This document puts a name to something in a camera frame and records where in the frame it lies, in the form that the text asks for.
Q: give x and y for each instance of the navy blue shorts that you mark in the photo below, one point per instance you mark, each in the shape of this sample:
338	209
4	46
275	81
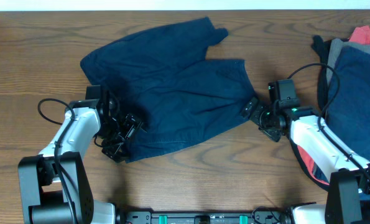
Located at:
162	76

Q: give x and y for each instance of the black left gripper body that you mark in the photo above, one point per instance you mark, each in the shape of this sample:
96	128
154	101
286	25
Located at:
113	133

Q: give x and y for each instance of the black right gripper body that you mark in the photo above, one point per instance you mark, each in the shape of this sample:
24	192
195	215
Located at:
263	117

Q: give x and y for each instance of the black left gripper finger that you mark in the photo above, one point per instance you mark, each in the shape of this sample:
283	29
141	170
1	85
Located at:
115	151
130	125

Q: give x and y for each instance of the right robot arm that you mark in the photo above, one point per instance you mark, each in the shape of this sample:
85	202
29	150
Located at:
323	156

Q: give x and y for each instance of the pile of folded clothes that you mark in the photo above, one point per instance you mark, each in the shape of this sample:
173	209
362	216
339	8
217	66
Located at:
344	87

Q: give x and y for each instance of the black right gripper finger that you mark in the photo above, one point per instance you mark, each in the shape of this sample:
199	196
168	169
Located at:
249	108
272	133

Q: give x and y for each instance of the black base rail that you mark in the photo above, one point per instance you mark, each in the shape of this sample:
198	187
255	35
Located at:
260	215

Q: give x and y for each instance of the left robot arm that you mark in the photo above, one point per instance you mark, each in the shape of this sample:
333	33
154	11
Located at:
54	184

